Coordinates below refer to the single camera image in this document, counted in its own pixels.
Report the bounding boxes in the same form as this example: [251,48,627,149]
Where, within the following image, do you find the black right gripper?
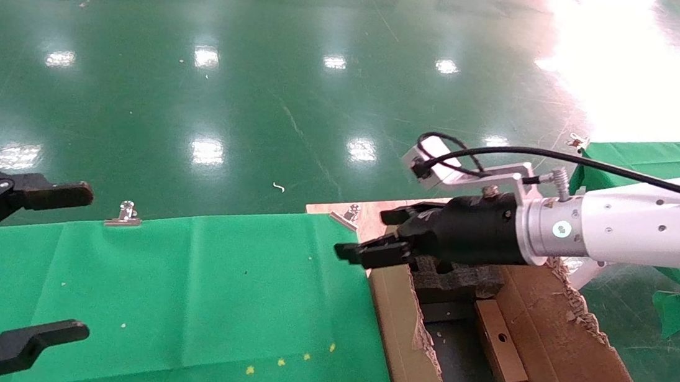
[332,175,530,285]

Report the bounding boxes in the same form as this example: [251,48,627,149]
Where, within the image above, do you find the small cardboard box with hole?
[467,296,537,382]

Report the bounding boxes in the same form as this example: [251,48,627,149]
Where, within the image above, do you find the large open cardboard carton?
[359,238,670,382]

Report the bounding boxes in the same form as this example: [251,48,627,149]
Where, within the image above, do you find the black foam insert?
[407,254,507,312]

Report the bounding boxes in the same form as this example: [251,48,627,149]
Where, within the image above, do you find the black foam base pad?
[412,299,514,382]

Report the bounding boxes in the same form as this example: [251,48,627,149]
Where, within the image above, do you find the green tablecloth with yellow specks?
[0,182,419,382]

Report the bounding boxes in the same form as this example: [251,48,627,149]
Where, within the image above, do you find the white table leg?
[568,257,605,292]

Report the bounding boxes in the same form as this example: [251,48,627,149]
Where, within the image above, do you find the green tablecloth on neighbouring table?
[555,126,680,340]

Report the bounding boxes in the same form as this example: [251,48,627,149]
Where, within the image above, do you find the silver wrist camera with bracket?
[398,133,538,201]

